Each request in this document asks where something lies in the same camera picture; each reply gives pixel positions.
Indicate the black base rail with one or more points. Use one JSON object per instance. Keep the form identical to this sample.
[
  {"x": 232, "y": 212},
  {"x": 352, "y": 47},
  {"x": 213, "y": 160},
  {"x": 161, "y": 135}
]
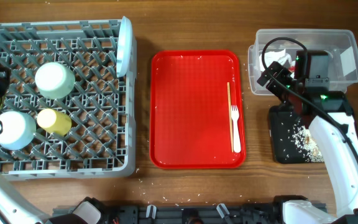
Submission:
[{"x": 246, "y": 213}]

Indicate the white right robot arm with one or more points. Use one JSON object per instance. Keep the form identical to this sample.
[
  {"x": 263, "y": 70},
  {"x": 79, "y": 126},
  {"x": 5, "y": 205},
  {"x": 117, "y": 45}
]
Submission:
[{"x": 312, "y": 115}]

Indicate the white plastic fork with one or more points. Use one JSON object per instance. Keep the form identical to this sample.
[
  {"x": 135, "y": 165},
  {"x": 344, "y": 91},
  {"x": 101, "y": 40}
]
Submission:
[{"x": 235, "y": 129}]

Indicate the spilled rice food waste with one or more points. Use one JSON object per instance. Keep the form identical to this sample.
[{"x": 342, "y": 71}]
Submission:
[{"x": 305, "y": 146}]

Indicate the grey dishwasher rack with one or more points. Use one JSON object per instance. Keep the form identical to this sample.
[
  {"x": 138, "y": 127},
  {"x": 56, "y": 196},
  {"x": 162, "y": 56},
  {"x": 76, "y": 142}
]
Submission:
[{"x": 101, "y": 141}]

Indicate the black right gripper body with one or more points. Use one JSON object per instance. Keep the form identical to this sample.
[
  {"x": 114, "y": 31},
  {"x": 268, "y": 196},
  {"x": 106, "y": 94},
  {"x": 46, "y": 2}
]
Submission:
[{"x": 283, "y": 91}]

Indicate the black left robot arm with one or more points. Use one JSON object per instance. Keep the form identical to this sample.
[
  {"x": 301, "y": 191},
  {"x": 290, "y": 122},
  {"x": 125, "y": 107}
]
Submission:
[{"x": 14, "y": 208}]

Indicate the black plastic tray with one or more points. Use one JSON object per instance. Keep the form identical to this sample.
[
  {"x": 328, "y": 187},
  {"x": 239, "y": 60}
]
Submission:
[{"x": 281, "y": 121}]

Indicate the clear plastic bin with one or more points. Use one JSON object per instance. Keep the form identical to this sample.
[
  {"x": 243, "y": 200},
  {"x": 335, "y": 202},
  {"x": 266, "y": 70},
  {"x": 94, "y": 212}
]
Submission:
[{"x": 340, "y": 45}]

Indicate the white napkin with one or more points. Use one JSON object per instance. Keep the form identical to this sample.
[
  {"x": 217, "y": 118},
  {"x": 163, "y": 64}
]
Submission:
[{"x": 282, "y": 57}]

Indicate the yellow cup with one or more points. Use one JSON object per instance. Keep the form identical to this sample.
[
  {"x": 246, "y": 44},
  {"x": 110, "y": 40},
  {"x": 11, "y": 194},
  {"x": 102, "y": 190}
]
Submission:
[{"x": 54, "y": 121}]

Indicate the wooden chopstick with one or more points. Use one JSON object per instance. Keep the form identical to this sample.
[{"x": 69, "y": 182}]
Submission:
[{"x": 230, "y": 120}]

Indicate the large white plate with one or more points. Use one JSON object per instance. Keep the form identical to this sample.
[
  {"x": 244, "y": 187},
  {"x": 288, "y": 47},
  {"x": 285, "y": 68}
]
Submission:
[{"x": 124, "y": 46}]

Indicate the red plastic tray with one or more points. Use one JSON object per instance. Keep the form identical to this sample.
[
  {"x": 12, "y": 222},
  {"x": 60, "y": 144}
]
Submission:
[{"x": 189, "y": 116}]

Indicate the light blue food bowl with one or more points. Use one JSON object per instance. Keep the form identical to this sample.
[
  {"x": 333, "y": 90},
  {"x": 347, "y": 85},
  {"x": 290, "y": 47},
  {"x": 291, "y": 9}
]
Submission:
[{"x": 54, "y": 80}]

